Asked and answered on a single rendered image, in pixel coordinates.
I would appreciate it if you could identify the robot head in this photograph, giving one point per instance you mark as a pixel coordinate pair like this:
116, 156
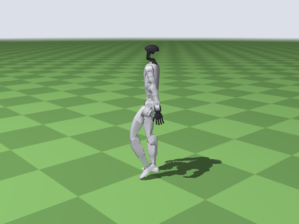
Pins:
151, 50

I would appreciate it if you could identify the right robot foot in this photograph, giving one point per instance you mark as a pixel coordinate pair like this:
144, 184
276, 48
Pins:
156, 169

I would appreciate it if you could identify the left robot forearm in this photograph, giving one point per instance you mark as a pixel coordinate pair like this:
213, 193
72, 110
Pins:
155, 97

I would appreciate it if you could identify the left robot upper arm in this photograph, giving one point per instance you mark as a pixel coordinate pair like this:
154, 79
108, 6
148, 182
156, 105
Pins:
150, 74

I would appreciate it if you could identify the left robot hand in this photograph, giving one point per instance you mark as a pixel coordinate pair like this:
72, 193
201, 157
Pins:
158, 116

